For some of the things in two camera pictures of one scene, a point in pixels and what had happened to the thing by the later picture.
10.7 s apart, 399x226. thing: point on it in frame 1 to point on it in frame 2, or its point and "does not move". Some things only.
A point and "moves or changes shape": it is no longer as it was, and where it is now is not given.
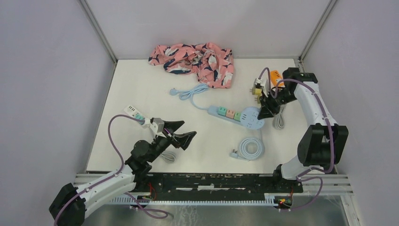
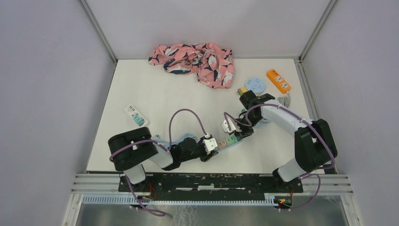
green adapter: (237, 116) to (230, 141)
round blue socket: (249, 118) moves or changes shape
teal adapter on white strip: (139, 117) does not move
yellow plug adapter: (257, 91) to (242, 90)
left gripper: (182, 140) to (206, 157)
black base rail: (175, 186) does not move
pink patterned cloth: (212, 65) does not move
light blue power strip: (213, 110) to (218, 149)
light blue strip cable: (185, 94) moves or changes shape
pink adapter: (230, 113) to (222, 144)
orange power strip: (274, 76) does not move
